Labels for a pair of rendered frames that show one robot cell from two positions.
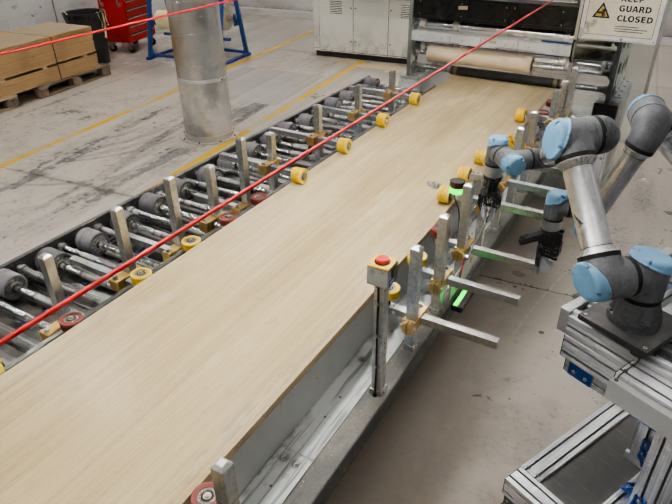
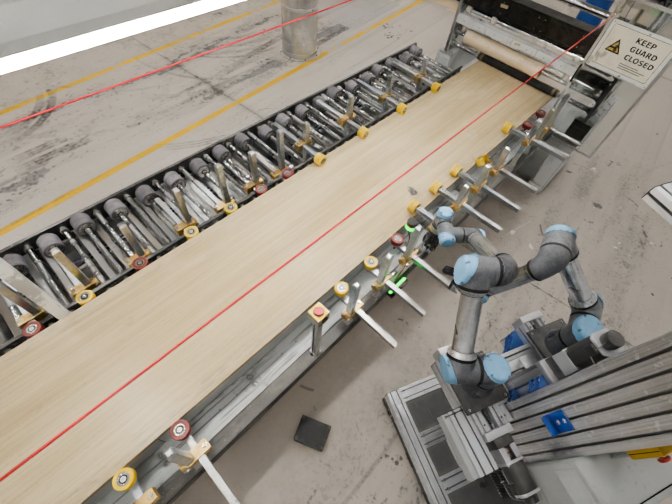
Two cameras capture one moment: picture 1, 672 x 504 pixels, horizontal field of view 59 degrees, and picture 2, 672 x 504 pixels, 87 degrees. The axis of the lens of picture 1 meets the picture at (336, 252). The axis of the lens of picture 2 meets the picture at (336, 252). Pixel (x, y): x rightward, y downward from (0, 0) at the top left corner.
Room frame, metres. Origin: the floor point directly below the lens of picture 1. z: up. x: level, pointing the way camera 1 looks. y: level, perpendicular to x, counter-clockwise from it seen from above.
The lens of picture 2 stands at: (0.81, -0.25, 2.64)
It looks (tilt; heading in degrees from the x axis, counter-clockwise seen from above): 56 degrees down; 7
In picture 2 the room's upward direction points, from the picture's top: 8 degrees clockwise
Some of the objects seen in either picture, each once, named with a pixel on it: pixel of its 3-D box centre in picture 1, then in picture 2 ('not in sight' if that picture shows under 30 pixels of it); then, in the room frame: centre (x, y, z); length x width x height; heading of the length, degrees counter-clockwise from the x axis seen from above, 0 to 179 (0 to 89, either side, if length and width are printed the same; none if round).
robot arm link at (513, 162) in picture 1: (513, 161); (449, 234); (1.97, -0.64, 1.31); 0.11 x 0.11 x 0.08; 12
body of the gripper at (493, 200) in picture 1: (491, 190); (432, 237); (2.06, -0.60, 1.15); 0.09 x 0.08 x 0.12; 169
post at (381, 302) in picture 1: (379, 339); (316, 336); (1.45, -0.13, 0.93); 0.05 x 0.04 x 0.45; 149
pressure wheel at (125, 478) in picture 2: not in sight; (128, 479); (0.69, 0.45, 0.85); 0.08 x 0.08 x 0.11
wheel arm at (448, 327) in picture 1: (438, 324); (365, 318); (1.66, -0.36, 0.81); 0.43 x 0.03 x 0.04; 59
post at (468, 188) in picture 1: (463, 236); (408, 251); (2.10, -0.52, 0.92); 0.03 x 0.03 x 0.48; 59
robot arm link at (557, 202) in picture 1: (556, 205); not in sight; (1.97, -0.83, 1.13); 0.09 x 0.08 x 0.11; 72
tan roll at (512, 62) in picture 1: (505, 61); (522, 62); (4.40, -1.26, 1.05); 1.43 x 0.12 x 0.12; 59
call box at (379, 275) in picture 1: (382, 272); (318, 315); (1.45, -0.14, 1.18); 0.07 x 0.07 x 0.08; 59
